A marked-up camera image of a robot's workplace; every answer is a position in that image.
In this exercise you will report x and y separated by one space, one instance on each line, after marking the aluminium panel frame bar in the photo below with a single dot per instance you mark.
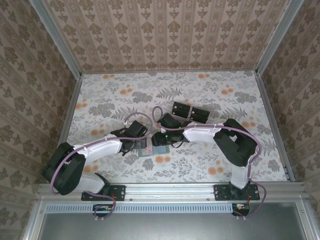
306 225
33 230

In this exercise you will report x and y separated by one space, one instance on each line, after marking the pink patterned credit card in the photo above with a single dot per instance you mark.
148 150

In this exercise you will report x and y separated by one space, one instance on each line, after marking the aluminium frame post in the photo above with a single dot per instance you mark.
58 37
277 37

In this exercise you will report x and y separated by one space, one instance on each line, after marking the green card holder wallet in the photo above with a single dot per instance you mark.
160 150

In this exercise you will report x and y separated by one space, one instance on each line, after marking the black connector box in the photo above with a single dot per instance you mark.
102 209
241 209

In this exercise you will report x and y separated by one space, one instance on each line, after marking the aluminium table side rail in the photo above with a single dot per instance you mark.
73 100
266 100

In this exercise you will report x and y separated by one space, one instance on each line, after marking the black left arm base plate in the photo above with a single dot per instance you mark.
120 192

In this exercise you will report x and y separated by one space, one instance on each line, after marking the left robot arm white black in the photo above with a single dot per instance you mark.
100 148

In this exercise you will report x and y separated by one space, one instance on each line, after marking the black credit card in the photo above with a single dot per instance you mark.
183 105
201 111
181 112
199 118

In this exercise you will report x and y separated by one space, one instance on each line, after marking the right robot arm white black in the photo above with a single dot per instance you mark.
200 133

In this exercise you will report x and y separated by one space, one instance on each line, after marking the aluminium mounting rail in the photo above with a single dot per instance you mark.
162 191

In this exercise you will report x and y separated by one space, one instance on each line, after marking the grey metal sheet panel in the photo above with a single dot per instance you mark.
162 227

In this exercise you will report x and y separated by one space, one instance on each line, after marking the floral patterned table cover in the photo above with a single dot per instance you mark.
112 87

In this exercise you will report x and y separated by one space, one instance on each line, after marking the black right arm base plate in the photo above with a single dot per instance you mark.
221 193

